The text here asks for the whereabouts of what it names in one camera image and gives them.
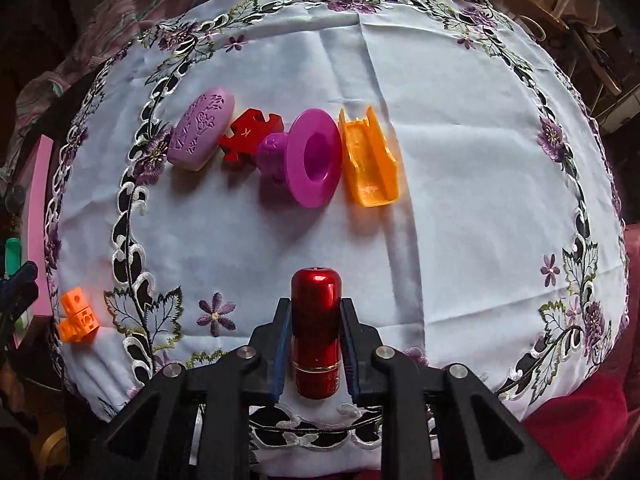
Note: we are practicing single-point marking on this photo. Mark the wooden desk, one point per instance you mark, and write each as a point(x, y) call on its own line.
point(530, 7)

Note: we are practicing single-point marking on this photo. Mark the white embroidered tablecloth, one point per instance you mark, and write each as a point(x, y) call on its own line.
point(450, 160)

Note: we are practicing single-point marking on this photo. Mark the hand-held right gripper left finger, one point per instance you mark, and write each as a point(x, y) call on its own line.
point(281, 355)

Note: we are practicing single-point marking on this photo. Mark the green toy cup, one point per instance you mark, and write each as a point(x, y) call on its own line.
point(12, 255)

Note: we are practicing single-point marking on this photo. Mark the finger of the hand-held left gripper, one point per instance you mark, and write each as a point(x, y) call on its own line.
point(20, 295)

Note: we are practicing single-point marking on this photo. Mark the purple oval block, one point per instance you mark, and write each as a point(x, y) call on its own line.
point(200, 130)

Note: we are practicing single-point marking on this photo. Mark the red metal cylinder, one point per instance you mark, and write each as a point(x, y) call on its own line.
point(317, 320)

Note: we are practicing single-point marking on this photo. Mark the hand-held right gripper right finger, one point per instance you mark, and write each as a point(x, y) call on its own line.
point(351, 360)

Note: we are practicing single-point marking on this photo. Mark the orange plastic channel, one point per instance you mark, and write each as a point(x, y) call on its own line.
point(370, 160)

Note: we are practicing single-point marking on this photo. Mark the red blanket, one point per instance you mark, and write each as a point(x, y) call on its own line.
point(590, 410)

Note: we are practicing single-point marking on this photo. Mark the pink striped bedsheet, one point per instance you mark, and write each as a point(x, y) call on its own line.
point(100, 20)

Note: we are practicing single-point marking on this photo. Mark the orange connector block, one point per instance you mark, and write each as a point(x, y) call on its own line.
point(77, 317)

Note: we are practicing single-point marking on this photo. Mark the magenta toy funnel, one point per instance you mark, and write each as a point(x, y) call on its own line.
point(310, 160)

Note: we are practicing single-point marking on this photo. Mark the red puzzle block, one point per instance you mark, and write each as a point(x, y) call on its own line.
point(247, 135)

